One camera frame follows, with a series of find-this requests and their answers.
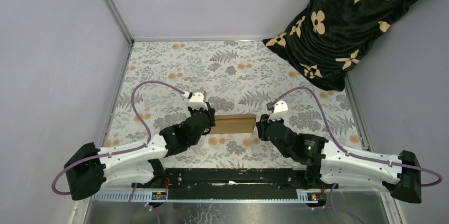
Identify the brown cardboard box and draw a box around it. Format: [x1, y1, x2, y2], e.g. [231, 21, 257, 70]
[210, 114, 256, 135]

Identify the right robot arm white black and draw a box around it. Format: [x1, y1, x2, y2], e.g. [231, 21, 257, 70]
[255, 115, 422, 204]

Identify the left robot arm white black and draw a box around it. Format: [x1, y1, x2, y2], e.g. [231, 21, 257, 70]
[64, 107, 215, 201]

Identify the floral patterned table mat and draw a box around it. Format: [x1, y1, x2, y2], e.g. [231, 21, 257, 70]
[103, 41, 364, 149]

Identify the black beige flower blanket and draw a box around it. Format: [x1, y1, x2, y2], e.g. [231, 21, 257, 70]
[263, 0, 418, 92]

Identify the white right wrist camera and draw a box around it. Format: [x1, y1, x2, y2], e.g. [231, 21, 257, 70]
[266, 100, 289, 121]

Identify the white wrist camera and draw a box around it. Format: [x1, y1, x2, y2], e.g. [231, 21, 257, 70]
[183, 89, 209, 110]
[266, 100, 289, 121]

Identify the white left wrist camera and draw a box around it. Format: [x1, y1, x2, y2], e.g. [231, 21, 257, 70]
[183, 89, 209, 110]

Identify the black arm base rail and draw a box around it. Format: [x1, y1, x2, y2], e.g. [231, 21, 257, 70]
[137, 168, 331, 193]

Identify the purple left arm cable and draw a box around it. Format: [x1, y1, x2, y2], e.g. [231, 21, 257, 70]
[51, 80, 194, 224]

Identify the grey slotted cable duct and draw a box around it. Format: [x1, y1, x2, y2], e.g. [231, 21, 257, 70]
[91, 187, 326, 205]

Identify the aluminium frame post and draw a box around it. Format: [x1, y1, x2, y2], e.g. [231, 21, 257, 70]
[103, 0, 134, 45]

